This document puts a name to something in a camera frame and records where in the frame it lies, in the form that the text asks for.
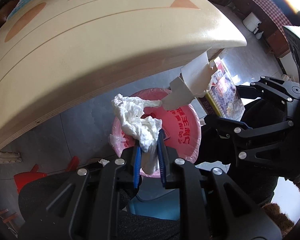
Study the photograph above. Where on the red plastic stool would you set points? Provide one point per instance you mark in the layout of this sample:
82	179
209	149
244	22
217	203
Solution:
25	180

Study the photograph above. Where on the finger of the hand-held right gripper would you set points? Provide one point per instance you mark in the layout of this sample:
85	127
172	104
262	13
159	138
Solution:
224	125
277	90

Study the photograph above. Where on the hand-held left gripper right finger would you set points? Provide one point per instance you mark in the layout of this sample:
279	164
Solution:
161	160

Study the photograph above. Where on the black monitor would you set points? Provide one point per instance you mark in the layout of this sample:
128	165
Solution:
289	7

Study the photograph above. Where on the blue plastic stool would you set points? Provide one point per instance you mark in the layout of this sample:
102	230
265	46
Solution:
155	205

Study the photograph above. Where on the red checked cloth table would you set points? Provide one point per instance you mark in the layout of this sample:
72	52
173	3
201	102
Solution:
264	5

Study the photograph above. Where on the purple printed cardboard box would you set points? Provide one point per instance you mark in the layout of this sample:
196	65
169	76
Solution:
224	95

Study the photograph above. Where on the pink bag lined bin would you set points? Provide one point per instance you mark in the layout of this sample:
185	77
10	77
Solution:
182	130

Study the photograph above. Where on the white round appliance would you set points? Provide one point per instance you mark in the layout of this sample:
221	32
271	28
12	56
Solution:
250	22

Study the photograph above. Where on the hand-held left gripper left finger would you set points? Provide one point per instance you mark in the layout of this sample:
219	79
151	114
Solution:
137	165

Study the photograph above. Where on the brown leather sofa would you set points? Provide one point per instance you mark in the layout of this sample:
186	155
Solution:
2	15

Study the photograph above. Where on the brown furry rug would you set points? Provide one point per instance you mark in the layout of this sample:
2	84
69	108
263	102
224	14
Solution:
279	215

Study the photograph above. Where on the small white jug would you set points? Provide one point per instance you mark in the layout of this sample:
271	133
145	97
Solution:
259	31

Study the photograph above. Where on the white tissue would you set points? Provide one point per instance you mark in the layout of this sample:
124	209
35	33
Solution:
135	120

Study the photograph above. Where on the small wooden stool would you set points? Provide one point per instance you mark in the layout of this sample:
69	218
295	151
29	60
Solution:
6	218

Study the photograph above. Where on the small white tissue scrap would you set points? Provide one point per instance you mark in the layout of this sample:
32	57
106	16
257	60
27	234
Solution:
104	162

